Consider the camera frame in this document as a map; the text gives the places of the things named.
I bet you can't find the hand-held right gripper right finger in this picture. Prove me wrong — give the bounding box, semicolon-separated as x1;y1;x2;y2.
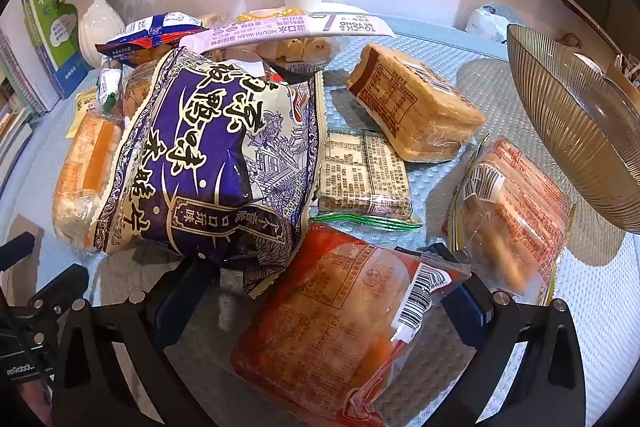
397;243;586;427

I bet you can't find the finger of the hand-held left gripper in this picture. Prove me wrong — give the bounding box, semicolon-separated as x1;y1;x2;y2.
0;232;37;272
27;264;90;323

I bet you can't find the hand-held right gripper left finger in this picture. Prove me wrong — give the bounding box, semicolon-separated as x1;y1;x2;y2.
52;257;223;427

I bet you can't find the red bread packet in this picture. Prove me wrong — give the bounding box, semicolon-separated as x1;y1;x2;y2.
230;222;471;427

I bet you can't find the large purple snack bag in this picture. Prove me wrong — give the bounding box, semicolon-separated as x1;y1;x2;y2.
82;47;326;298

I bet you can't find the green-edged cracker packet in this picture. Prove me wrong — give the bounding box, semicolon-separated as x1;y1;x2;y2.
310;127;423;233

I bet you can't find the small yellow snack packet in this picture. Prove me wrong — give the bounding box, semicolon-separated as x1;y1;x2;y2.
345;43;487;164

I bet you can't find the orange sausage bun packet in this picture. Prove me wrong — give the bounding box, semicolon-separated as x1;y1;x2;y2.
442;134;576;308

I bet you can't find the light blue textured mat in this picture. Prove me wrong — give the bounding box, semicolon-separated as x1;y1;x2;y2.
0;14;640;427

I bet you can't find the pile of flat books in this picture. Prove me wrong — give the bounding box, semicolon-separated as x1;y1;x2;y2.
0;107;36;188

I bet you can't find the orange sliced bread packet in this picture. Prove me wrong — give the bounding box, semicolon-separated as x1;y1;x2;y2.
52;107;126;253

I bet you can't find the green book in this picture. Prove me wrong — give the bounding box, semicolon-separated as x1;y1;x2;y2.
20;0;93;100

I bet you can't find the white ribbed vase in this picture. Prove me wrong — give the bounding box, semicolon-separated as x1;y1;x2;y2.
77;0;126;70

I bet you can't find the blue and red snack bag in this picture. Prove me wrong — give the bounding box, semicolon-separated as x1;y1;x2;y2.
95;12;208;68

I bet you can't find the white plastic bag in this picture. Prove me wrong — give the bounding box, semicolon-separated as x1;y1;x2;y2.
465;6;511;42

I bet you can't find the yellow cookie packet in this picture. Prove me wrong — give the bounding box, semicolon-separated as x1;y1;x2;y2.
200;7;341;68

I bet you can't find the lavender sachet strip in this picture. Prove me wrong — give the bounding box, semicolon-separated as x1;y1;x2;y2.
180;13;396;52

